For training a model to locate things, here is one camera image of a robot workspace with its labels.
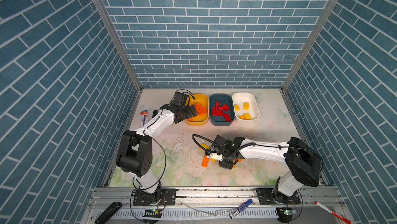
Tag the white plastic bin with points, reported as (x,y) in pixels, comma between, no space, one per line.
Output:
(239,99)

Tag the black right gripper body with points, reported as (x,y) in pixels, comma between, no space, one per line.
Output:
(225,162)

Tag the red white marker pen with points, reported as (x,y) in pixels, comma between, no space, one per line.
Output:
(341,218)

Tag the yellow plastic bin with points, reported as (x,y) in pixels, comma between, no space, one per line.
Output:
(201,104)

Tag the orange brick lying apart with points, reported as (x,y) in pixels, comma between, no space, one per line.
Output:
(205,162)

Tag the blue marker pen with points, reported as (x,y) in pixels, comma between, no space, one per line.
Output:
(240,209)

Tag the black stapler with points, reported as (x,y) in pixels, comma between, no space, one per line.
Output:
(109,212)

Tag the teal plastic bin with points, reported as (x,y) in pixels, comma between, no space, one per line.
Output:
(226,105)

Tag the yellow curved brick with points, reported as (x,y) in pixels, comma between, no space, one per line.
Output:
(204,146)

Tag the orange brick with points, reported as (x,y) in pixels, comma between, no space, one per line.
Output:
(200,109)

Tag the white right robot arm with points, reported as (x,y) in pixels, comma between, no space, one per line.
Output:
(304,164)

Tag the marker pen package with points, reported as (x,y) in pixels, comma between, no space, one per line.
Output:
(143,117)

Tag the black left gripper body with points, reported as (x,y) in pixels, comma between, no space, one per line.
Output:
(186,112)

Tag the red brick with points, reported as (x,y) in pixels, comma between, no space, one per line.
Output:
(217,113)

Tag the aluminium front rail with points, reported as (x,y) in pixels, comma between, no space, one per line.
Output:
(212,205)

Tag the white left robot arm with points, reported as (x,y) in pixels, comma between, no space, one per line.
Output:
(135,152)

